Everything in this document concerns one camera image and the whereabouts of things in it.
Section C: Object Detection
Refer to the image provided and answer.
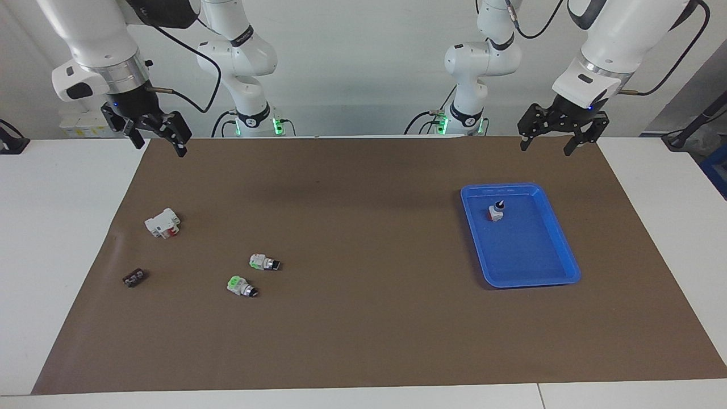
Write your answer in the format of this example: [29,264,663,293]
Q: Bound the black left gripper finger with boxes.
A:
[517,104,554,152]
[564,112,610,157]

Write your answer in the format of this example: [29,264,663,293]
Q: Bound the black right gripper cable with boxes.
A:
[122,0,223,114]

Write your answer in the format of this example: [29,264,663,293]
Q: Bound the black base cable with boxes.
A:
[211,110,237,138]
[403,85,458,136]

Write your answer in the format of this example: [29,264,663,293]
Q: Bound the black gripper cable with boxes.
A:
[122,0,223,114]
[505,0,712,96]

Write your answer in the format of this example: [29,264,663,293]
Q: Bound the green and white switch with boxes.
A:
[227,276,260,298]

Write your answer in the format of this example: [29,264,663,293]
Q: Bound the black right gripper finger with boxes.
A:
[153,111,192,158]
[101,105,145,150]

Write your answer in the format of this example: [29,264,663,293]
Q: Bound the white switch with small tabs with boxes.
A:
[249,253,281,272]

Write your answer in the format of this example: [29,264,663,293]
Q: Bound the white and red circuit breaker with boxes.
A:
[144,208,182,240]

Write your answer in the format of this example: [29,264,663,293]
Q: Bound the brown table mat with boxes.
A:
[31,136,727,395]

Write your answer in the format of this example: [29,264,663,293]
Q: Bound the white wall box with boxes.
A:
[59,112,111,138]

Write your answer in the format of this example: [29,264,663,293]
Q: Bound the blue plastic tray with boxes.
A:
[460,182,582,289]

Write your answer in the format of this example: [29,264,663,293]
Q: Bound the blue box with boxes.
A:
[700,145,727,201]

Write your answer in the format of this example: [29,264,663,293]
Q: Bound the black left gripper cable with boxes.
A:
[505,0,712,96]

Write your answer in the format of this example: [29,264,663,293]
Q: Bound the black stand foot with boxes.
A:
[0,118,30,155]

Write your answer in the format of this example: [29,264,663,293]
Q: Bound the black tripod leg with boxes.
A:
[662,91,727,152]

